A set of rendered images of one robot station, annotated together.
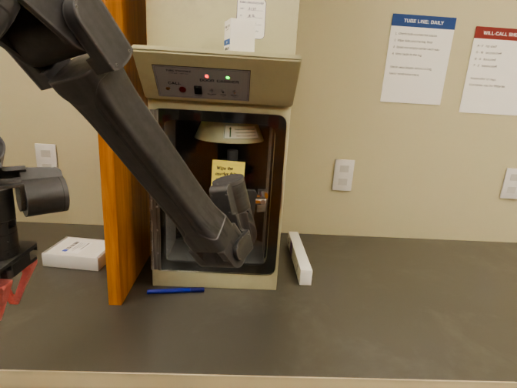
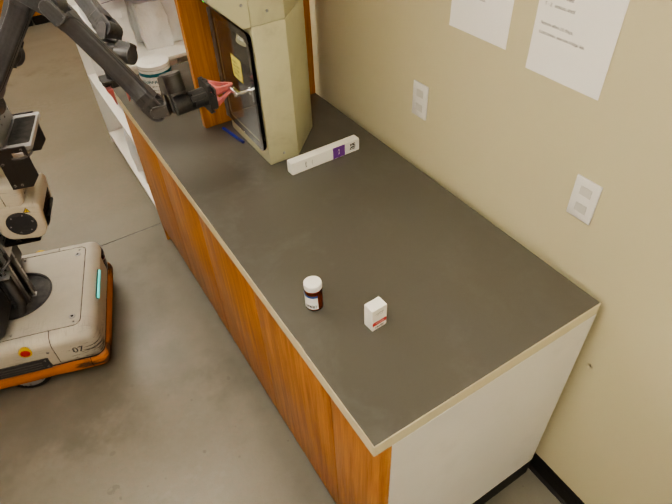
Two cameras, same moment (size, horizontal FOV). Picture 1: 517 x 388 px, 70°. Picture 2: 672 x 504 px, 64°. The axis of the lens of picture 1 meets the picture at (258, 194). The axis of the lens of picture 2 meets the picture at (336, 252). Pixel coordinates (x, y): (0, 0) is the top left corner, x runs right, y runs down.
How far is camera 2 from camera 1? 1.68 m
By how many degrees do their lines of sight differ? 59
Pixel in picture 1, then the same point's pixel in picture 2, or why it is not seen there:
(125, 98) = (75, 32)
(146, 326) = (194, 143)
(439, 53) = not seen: outside the picture
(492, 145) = (564, 133)
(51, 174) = (125, 45)
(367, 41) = not seen: outside the picture
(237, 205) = (167, 89)
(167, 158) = (101, 58)
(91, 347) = (168, 139)
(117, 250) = not seen: hidden behind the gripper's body
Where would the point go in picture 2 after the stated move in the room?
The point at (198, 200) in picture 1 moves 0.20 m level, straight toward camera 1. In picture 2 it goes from (123, 80) to (56, 102)
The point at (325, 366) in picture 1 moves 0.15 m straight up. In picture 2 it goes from (206, 203) to (196, 164)
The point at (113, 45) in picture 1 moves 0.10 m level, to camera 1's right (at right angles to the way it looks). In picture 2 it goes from (54, 17) to (60, 28)
